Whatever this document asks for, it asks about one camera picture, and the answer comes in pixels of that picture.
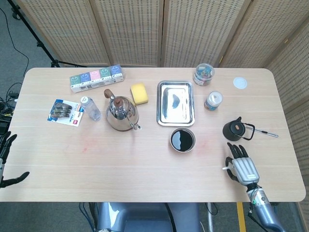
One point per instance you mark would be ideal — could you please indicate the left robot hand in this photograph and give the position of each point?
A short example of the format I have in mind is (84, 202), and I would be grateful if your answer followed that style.
(8, 145)

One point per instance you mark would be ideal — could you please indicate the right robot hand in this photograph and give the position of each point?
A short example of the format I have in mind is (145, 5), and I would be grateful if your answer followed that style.
(245, 168)

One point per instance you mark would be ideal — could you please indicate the white plastic spoon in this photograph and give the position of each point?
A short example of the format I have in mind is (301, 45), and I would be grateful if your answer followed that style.
(225, 168)

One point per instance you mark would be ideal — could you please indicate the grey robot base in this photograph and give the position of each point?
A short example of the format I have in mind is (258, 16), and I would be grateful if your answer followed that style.
(144, 217)

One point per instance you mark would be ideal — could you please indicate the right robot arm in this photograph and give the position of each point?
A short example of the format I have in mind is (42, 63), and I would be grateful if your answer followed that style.
(263, 207)

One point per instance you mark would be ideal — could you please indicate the black bowl of liquid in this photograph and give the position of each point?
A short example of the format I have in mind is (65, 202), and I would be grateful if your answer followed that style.
(182, 140)

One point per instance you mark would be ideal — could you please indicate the small black kettle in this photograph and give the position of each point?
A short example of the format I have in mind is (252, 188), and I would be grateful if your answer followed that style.
(233, 130)

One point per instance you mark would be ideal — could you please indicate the white table leg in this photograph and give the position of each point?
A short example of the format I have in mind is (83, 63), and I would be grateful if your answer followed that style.
(210, 215)

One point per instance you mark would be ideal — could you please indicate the blister pack of clips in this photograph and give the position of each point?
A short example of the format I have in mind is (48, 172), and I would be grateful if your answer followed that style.
(64, 111)

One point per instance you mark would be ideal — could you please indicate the small jar with white lid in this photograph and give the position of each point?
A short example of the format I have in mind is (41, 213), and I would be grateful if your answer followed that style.
(213, 101)

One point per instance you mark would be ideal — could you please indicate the white round lid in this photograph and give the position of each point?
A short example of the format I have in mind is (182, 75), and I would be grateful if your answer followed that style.
(240, 83)

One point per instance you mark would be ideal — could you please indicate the clear plastic bottle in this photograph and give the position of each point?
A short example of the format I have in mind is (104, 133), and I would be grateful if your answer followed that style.
(91, 110)

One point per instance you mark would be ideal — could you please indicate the stainless steel tray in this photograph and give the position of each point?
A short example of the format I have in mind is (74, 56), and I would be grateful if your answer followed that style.
(176, 101)

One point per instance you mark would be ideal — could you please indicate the clear jar of colourful clips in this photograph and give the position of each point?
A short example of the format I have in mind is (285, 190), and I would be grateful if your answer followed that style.
(204, 75)

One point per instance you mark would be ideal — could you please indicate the black tripod stand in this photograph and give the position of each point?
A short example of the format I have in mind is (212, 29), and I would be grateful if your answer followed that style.
(38, 44)

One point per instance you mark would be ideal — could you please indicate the multicolour tissue pack box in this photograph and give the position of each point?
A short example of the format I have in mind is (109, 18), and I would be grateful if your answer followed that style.
(96, 79)

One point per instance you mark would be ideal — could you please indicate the yellow sponge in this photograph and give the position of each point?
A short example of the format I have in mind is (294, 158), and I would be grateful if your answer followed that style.
(139, 93)

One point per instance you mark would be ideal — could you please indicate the woven folding screen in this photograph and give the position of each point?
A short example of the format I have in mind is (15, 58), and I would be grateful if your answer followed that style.
(193, 29)

